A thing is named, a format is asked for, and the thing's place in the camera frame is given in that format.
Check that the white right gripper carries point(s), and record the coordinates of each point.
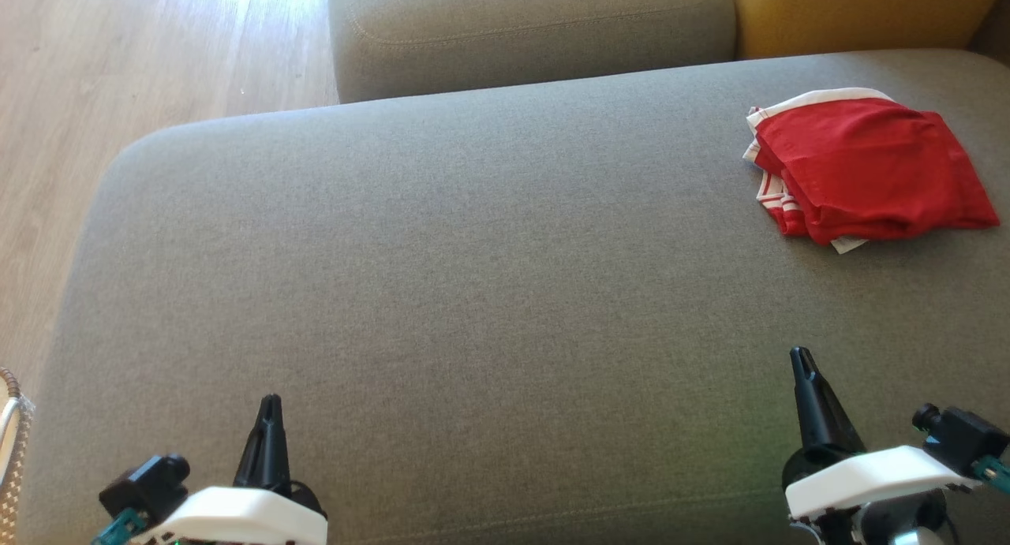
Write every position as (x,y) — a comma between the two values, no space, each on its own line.
(868,474)

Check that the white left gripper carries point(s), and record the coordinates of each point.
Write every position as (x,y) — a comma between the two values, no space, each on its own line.
(237,517)

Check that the red jersey with black lettering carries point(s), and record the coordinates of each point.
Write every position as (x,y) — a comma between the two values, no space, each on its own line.
(868,166)

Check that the large grey sofa seat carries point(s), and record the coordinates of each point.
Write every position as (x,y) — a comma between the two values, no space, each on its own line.
(473,293)

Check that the large yellow sofa backrest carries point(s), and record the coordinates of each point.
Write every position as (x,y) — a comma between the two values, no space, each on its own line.
(852,13)

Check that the grey sofa seat cushion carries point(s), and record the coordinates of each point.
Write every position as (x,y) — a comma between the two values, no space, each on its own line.
(536,32)

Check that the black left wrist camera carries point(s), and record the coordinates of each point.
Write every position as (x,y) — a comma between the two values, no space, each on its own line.
(146,486)

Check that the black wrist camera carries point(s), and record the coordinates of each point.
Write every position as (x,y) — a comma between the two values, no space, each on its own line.
(963,438)
(146,486)

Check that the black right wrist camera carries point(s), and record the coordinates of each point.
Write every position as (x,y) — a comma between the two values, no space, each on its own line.
(963,438)

